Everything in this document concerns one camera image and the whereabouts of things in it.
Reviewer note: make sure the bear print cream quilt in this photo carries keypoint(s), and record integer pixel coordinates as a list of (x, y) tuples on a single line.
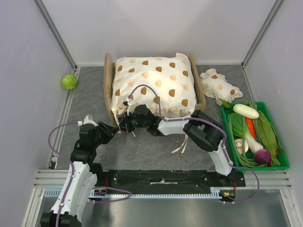
[(164, 85)]

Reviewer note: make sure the white cable duct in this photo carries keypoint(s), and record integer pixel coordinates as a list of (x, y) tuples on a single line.
[(105, 195)]

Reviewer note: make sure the green beans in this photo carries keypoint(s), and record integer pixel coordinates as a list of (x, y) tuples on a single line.
[(245, 161)]

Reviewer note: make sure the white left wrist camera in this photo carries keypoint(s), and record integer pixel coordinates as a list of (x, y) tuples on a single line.
[(87, 120)]

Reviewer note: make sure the green plastic basket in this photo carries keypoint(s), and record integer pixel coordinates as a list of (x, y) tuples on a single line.
[(279, 160)]

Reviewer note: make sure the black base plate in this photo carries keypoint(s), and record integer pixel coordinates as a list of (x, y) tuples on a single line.
[(168, 181)]

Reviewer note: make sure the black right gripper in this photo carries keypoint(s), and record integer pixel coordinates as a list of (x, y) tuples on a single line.
[(126, 120)]

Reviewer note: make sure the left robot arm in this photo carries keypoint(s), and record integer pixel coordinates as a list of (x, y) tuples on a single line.
[(82, 176)]

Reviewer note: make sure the wooden pet bed frame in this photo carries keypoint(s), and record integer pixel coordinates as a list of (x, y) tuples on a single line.
[(109, 74)]

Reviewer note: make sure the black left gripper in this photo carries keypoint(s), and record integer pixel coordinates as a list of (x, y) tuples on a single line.
[(108, 130)]

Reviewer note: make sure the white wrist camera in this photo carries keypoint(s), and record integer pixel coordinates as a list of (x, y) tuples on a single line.
[(87, 120), (130, 104)]

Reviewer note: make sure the white mushroom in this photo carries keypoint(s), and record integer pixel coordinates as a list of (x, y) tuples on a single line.
[(239, 145)]

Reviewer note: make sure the white radish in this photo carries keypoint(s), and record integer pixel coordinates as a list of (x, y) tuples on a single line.
[(246, 111)]

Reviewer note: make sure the purple cabbage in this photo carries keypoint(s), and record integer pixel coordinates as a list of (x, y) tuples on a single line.
[(262, 156)]

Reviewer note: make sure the bear print small pillow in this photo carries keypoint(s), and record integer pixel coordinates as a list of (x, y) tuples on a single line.
[(215, 85)]

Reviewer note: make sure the green cabbage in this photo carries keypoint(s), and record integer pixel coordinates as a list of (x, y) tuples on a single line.
[(69, 81)]

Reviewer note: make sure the orange carrot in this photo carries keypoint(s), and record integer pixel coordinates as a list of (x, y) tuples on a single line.
[(251, 129)]

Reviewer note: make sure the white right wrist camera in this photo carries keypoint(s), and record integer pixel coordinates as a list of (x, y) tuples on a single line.
[(130, 104)]

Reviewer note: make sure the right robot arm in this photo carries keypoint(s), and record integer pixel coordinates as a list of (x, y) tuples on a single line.
[(204, 131)]

